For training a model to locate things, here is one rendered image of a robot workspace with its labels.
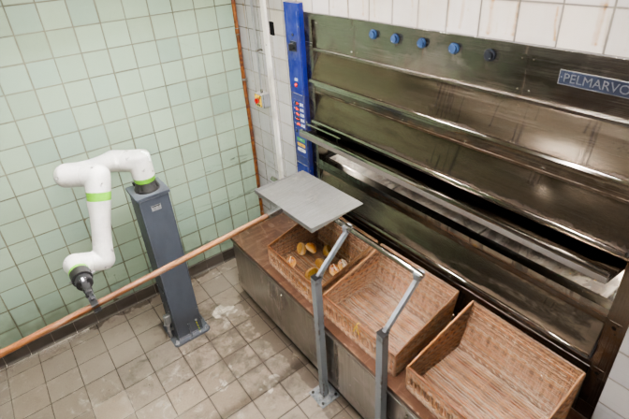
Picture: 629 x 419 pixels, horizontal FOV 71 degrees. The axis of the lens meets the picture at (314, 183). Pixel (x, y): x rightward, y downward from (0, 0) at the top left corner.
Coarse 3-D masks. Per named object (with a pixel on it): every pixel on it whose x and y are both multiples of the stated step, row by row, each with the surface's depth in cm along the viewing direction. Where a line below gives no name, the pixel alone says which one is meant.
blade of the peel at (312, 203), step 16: (288, 176) 275; (304, 176) 274; (256, 192) 261; (272, 192) 262; (288, 192) 260; (304, 192) 259; (320, 192) 257; (336, 192) 255; (288, 208) 246; (304, 208) 245; (320, 208) 243; (336, 208) 242; (352, 208) 240; (304, 224) 228; (320, 224) 227
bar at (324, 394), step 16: (272, 176) 279; (368, 240) 216; (320, 272) 228; (416, 272) 194; (320, 288) 231; (320, 304) 236; (400, 304) 195; (320, 320) 241; (320, 336) 246; (384, 336) 192; (320, 352) 252; (384, 352) 197; (320, 368) 260; (384, 368) 203; (320, 384) 269; (384, 384) 209; (320, 400) 270; (384, 400) 215; (384, 416) 222
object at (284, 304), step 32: (256, 224) 338; (288, 224) 336; (256, 256) 305; (256, 288) 320; (288, 288) 275; (288, 320) 291; (352, 352) 231; (480, 352) 226; (352, 384) 246; (448, 384) 211; (416, 416) 203; (576, 416) 194
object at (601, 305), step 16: (320, 160) 295; (352, 176) 272; (384, 192) 253; (416, 208) 237; (448, 224) 222; (464, 240) 216; (480, 240) 210; (496, 256) 203; (512, 256) 198; (528, 272) 192; (544, 272) 188; (560, 288) 182; (576, 288) 179; (592, 304) 173; (608, 304) 171
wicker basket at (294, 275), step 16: (336, 224) 297; (352, 224) 284; (288, 240) 300; (304, 240) 309; (320, 240) 312; (336, 240) 298; (352, 240) 285; (272, 256) 289; (288, 256) 301; (304, 256) 300; (320, 256) 299; (336, 256) 298; (352, 256) 287; (288, 272) 287; (304, 272) 286; (304, 288) 264
